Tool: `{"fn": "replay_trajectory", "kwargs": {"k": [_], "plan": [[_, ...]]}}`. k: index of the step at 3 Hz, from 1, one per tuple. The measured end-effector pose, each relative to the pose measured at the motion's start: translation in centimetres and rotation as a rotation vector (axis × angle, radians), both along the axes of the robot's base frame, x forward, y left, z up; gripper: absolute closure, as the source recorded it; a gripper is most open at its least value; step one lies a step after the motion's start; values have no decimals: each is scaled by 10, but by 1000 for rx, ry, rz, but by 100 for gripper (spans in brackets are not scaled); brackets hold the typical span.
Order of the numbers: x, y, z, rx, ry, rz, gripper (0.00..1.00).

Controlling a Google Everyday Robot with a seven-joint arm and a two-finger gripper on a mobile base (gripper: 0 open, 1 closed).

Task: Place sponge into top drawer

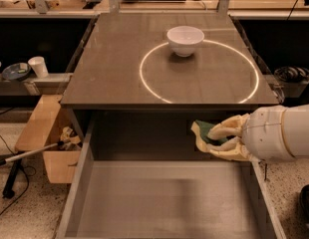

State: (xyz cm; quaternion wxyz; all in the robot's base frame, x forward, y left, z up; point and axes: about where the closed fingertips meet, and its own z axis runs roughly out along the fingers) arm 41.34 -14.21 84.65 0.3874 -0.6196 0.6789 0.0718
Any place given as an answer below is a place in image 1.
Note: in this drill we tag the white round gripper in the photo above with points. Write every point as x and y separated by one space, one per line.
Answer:
264 132

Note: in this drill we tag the green and yellow sponge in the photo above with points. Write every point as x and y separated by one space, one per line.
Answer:
202 141

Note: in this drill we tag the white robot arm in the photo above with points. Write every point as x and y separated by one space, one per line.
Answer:
297 132

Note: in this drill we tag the grey open top drawer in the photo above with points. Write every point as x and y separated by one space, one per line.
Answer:
140 176

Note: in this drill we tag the black shoe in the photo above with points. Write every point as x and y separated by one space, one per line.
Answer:
304 200

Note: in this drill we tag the white ceramic bowl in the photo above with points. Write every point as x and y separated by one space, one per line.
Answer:
184 40

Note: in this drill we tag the grey cabinet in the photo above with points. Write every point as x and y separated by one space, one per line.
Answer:
128 65

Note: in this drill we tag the crumpled paper in box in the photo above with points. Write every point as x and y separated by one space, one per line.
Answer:
69 139

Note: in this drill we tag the silver metal rod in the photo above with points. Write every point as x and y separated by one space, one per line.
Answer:
12 158

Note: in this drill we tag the wooden box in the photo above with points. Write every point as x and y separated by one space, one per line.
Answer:
46 124

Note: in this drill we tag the white paper cup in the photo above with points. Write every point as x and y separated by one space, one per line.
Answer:
39 66

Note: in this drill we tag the blue plate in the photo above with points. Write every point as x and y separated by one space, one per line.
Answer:
16 72

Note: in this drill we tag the black stand leg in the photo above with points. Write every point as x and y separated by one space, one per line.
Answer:
8 191

